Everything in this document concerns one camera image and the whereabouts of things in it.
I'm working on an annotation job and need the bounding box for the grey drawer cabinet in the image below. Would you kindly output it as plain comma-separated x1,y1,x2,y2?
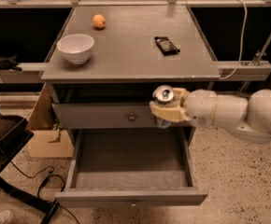
42,5,219,208

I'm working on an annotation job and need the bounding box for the black chair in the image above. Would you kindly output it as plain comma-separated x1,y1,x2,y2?
0,114,59,224

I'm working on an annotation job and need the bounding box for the white bowl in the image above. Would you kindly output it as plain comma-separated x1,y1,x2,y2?
57,34,94,64

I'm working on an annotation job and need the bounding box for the cardboard box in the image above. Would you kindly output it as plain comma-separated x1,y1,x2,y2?
27,85,74,158

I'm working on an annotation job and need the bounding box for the closed grey upper drawer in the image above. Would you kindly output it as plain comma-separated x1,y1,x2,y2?
51,101,208,130

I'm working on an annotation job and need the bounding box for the black snack bar packet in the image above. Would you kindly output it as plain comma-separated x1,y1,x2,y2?
154,36,180,56

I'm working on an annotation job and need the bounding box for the white cable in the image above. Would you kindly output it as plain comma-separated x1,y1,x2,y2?
219,0,249,80

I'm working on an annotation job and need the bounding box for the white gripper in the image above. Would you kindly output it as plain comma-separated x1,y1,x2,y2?
150,88,218,127

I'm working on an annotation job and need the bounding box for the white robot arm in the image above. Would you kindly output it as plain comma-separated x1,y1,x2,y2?
150,85,271,144

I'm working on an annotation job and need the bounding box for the orange fruit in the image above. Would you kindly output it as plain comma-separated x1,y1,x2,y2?
93,14,106,29

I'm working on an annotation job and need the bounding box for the black bag on ledge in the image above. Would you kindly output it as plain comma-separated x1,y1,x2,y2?
0,56,21,71

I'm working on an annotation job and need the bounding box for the black floor cable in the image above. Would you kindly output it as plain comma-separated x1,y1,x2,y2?
9,161,81,224

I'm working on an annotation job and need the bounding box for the red bull can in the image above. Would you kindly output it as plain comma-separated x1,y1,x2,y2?
152,85,174,129

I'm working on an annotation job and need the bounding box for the white shoe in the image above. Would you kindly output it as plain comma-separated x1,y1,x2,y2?
0,210,15,224

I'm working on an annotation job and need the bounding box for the open grey middle drawer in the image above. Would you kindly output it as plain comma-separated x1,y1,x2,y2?
56,127,207,208

